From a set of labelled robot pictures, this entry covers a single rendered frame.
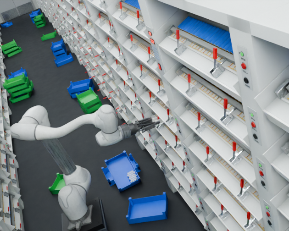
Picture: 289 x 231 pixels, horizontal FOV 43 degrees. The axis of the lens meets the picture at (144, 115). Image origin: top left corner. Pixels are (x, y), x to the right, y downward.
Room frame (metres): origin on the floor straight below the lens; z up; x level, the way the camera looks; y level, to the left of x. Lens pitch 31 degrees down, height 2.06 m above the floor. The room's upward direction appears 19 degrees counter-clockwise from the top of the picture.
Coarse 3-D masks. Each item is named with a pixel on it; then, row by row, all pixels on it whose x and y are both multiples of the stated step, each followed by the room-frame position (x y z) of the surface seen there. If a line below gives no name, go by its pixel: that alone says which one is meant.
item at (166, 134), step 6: (150, 108) 2.15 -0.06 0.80; (144, 114) 2.14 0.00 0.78; (150, 114) 2.15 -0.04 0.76; (156, 126) 2.01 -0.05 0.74; (162, 132) 1.92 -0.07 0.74; (168, 132) 1.88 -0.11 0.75; (168, 138) 1.84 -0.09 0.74; (174, 138) 1.80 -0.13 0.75; (174, 144) 1.76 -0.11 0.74; (180, 150) 1.68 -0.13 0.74; (180, 156) 1.64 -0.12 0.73; (186, 162) 1.55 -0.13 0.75
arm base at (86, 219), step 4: (88, 208) 2.00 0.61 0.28; (92, 208) 2.03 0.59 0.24; (88, 212) 1.96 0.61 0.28; (84, 216) 1.92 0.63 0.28; (88, 216) 1.94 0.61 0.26; (76, 220) 1.91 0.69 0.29; (80, 220) 1.91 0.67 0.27; (84, 220) 1.91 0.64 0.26; (88, 220) 1.90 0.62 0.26; (72, 224) 1.92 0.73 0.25; (76, 224) 1.89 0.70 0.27; (80, 224) 1.89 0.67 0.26; (84, 224) 1.89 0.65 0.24; (68, 228) 1.90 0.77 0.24; (72, 228) 1.90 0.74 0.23; (76, 228) 1.86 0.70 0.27; (80, 228) 1.86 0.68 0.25
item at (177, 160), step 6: (156, 132) 2.15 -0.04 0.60; (156, 138) 2.14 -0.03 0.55; (162, 138) 2.10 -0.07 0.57; (162, 144) 2.06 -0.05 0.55; (168, 144) 2.01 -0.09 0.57; (168, 150) 1.96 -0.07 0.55; (174, 150) 1.92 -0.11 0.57; (168, 156) 1.92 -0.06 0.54; (174, 156) 1.88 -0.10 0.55; (174, 162) 1.84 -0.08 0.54; (180, 162) 1.80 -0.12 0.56; (180, 168) 1.76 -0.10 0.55; (186, 168) 1.70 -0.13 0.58; (186, 174) 1.69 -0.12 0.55; (192, 180) 1.62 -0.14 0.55; (192, 186) 1.55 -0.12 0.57
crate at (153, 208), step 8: (136, 200) 2.16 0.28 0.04; (144, 200) 2.15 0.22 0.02; (152, 200) 2.13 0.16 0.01; (160, 200) 2.11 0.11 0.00; (128, 208) 2.09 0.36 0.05; (136, 208) 2.12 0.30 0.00; (144, 208) 2.09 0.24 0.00; (152, 208) 2.06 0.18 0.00; (160, 208) 2.03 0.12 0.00; (128, 216) 1.99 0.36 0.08; (136, 216) 2.03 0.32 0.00; (144, 216) 2.00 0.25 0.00; (152, 216) 1.94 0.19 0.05; (160, 216) 1.92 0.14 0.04
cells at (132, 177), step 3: (129, 171) 2.45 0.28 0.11; (132, 171) 2.44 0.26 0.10; (129, 174) 2.43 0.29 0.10; (132, 174) 2.43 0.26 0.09; (135, 174) 2.45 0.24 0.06; (129, 177) 2.40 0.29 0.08; (132, 177) 2.40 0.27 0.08; (135, 177) 2.39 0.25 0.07; (129, 180) 2.40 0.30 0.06; (132, 180) 2.38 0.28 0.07; (135, 180) 2.37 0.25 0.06
